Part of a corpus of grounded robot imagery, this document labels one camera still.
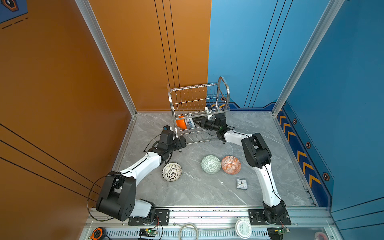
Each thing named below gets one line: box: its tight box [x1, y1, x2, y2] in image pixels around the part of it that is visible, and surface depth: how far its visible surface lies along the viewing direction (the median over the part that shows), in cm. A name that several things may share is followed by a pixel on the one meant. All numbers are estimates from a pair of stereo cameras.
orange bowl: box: [176, 113, 187, 130], surface depth 101 cm
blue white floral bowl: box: [185, 118, 196, 128], surface depth 101 cm
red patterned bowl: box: [221, 155, 242, 175], surface depth 91 cm
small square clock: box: [236, 177, 248, 190], surface depth 84 cm
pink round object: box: [314, 231, 329, 240], surface depth 70 cm
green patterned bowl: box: [201, 154, 222, 175], surface depth 91 cm
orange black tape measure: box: [90, 227, 107, 240], surface depth 68 cm
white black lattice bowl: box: [162, 162, 182, 182], surface depth 89 cm
